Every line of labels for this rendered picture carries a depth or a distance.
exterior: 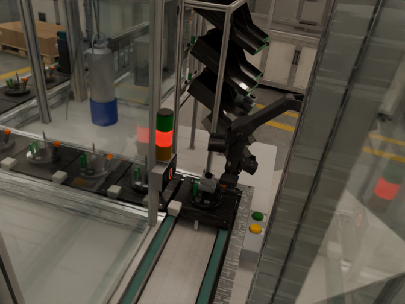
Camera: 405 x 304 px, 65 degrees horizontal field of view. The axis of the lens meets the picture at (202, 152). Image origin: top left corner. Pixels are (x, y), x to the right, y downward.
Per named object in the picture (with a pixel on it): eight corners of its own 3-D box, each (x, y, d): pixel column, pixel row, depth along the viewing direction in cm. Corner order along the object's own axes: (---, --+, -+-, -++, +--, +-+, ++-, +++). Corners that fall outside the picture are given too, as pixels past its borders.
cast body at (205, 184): (216, 187, 128) (217, 172, 124) (213, 193, 124) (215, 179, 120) (195, 181, 129) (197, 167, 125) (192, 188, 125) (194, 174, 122)
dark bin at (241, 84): (255, 87, 135) (266, 73, 130) (245, 97, 125) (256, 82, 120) (204, 46, 136) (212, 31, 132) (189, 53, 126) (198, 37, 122)
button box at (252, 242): (264, 224, 130) (267, 213, 127) (258, 265, 113) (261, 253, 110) (247, 219, 132) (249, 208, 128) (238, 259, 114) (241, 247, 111)
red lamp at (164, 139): (174, 140, 99) (175, 126, 96) (168, 148, 95) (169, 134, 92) (159, 137, 100) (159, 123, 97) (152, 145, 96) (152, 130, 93)
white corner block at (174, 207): (181, 210, 126) (182, 202, 123) (178, 218, 122) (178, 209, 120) (170, 207, 126) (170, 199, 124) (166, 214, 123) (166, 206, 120)
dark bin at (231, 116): (248, 121, 143) (258, 109, 139) (238, 133, 133) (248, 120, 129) (200, 82, 145) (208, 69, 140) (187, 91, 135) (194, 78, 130)
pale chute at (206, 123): (245, 159, 154) (252, 155, 151) (235, 172, 144) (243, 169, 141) (212, 110, 149) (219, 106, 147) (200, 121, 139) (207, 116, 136)
